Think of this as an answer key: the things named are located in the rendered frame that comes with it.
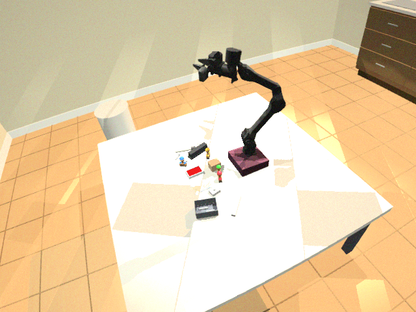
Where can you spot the wooden date stamp with blue handle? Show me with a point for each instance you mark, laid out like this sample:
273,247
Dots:
182,163

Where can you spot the tan cardboard box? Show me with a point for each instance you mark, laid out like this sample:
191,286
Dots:
213,163

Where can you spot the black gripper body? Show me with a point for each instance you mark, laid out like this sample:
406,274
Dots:
204,71

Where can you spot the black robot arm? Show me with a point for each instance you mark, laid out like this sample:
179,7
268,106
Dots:
246,73

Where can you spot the red ink pad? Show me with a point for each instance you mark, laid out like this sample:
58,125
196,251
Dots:
193,172

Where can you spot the cream flat bar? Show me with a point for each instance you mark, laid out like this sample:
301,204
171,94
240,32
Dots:
236,205

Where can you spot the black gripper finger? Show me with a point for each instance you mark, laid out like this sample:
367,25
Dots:
204,60
197,66

